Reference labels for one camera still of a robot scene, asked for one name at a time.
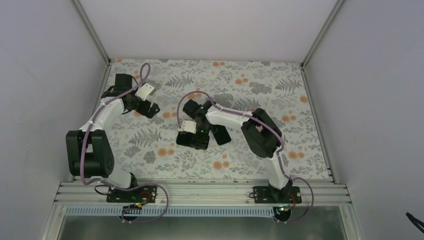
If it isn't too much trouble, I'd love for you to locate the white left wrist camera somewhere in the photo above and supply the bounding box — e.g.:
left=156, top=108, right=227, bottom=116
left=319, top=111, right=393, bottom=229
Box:
left=135, top=83, right=156, bottom=101

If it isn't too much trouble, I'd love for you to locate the black phone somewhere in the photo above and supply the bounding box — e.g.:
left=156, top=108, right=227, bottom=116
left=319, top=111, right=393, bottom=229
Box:
left=176, top=131, right=195, bottom=147

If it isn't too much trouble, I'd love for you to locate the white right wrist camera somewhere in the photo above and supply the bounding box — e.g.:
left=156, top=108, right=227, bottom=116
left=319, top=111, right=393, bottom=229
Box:
left=178, top=120, right=197, bottom=134

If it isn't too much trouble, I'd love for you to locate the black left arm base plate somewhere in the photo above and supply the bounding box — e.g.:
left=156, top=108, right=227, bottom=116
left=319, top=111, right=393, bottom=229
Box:
left=106, top=185, right=158, bottom=204

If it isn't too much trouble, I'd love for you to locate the dark green smartphone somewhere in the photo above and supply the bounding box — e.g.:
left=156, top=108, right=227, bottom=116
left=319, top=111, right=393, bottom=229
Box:
left=211, top=124, right=232, bottom=146

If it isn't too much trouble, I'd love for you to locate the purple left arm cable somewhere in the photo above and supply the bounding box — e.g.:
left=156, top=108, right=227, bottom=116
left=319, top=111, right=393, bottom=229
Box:
left=80, top=62, right=170, bottom=224

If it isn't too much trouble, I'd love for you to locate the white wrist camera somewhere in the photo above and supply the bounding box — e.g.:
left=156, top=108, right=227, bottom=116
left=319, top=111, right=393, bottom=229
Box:
left=135, top=83, right=156, bottom=101
left=178, top=120, right=197, bottom=134

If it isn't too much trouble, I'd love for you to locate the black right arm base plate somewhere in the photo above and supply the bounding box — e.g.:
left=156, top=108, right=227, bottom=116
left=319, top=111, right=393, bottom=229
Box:
left=248, top=186, right=303, bottom=204

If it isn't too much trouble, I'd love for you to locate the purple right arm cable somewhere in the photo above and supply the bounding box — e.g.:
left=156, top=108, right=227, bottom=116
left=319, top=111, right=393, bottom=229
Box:
left=176, top=90, right=315, bottom=225

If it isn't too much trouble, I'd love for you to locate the floral patterned table mat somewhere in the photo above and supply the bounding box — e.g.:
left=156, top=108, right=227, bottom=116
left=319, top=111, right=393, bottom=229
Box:
left=107, top=59, right=330, bottom=180

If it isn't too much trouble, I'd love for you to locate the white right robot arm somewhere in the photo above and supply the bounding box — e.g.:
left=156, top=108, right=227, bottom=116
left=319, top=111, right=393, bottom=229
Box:
left=176, top=100, right=293, bottom=204

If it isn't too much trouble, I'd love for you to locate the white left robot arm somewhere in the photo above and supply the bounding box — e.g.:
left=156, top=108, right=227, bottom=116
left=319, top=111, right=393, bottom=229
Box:
left=65, top=73, right=160, bottom=203

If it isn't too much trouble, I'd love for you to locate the black object at right edge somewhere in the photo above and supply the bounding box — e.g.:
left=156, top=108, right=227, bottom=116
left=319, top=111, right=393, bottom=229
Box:
left=405, top=212, right=424, bottom=233

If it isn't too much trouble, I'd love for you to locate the aluminium mounting rail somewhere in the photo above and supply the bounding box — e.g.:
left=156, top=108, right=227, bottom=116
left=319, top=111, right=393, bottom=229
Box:
left=54, top=181, right=352, bottom=207

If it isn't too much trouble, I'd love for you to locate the perforated cable duct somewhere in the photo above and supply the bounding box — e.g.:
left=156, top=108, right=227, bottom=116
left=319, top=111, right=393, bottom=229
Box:
left=65, top=205, right=281, bottom=218

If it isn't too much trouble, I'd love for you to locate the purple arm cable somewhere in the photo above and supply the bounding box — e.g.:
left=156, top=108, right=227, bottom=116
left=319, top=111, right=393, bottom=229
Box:
left=176, top=90, right=315, bottom=225
left=80, top=62, right=170, bottom=224

